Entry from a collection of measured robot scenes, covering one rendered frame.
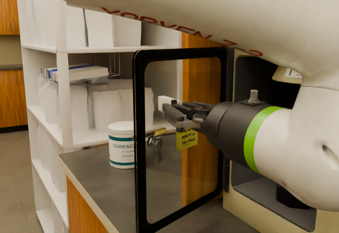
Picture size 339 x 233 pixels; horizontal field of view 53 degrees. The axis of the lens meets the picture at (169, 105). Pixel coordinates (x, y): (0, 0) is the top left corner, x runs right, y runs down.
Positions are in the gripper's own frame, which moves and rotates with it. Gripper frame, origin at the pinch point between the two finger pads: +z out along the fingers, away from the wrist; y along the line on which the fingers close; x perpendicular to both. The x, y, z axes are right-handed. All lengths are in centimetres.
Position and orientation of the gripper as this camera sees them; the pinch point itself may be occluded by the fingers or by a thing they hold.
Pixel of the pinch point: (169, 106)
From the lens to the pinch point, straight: 66.7
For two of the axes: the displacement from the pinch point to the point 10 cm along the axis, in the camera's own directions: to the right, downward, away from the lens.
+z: -5.1, -1.7, 8.4
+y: -8.6, 1.0, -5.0
